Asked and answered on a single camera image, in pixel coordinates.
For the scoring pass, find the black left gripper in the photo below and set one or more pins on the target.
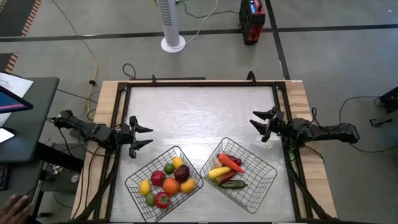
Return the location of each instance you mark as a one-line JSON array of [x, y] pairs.
[[127, 138]]

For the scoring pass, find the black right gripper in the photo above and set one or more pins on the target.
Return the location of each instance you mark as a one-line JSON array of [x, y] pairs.
[[278, 126]]

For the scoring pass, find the green lime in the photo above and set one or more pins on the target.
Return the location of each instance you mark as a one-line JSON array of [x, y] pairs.
[[150, 199], [169, 168]]

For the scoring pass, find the yellow lemon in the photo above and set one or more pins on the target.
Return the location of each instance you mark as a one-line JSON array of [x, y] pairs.
[[178, 162], [145, 187]]

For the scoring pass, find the orange carrot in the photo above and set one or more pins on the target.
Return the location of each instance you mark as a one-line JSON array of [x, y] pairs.
[[230, 162]]

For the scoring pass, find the dark red apple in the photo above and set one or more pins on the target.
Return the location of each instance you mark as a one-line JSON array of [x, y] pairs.
[[182, 173]]

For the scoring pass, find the orange fruit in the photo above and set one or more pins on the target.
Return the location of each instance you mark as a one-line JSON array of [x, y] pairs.
[[171, 186]]

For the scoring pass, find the pale garlic bulb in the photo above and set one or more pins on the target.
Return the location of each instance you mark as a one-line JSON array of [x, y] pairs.
[[216, 163]]

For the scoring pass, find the yellow-orange mango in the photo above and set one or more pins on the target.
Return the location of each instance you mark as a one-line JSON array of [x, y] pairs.
[[187, 185]]

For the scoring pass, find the yellow corn cob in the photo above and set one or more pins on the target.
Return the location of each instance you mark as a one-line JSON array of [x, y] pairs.
[[219, 172]]

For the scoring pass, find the dark green cucumber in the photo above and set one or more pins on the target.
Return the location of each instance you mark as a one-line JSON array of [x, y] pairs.
[[234, 184]]

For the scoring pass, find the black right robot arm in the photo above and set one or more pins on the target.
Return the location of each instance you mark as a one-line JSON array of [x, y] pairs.
[[326, 132]]

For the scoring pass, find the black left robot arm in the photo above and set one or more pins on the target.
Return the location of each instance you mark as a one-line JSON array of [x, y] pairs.
[[90, 130]]

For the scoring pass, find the black hooked clamp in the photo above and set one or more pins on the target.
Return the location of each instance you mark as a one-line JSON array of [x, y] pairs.
[[251, 76]]

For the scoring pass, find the small black clamp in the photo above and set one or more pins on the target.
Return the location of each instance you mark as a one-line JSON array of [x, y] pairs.
[[153, 78]]

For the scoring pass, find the round grey disc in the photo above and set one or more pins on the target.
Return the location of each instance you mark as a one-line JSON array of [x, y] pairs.
[[74, 178]]

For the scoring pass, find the red and black case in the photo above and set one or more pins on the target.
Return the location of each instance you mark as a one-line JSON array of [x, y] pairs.
[[252, 20]]

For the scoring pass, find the black desk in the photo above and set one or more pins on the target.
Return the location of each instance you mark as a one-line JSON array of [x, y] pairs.
[[34, 130]]

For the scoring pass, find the white tower fan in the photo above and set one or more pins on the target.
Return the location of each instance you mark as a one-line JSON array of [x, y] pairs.
[[170, 25]]

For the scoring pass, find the black equipment box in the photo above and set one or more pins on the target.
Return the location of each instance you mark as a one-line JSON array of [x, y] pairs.
[[390, 99]]

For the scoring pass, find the white paper sheet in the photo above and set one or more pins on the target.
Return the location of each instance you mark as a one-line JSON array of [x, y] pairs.
[[15, 83]]

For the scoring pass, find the computer monitor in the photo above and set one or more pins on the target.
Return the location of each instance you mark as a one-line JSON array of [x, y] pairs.
[[9, 101]]

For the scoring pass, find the small white card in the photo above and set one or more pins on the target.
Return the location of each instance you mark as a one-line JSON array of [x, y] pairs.
[[4, 135]]

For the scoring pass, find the dark keyboard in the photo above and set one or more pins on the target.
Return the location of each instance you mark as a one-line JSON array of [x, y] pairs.
[[3, 177]]

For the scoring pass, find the person's hand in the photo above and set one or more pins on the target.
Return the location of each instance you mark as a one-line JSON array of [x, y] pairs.
[[15, 210]]

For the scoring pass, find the black striped-edge floor mat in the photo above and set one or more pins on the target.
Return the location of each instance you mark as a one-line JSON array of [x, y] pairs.
[[15, 15], [6, 62]]

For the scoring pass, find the black metal table frame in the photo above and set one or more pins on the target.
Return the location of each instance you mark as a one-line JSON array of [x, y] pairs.
[[202, 84]]

